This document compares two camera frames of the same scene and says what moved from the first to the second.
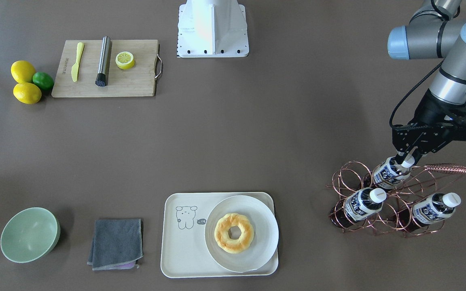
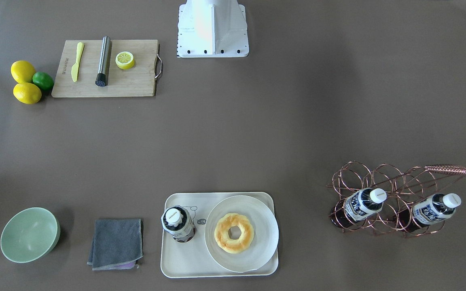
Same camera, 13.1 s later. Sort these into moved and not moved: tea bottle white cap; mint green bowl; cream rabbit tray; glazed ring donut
Moved: tea bottle white cap
Not moved: glazed ring donut; mint green bowl; cream rabbit tray
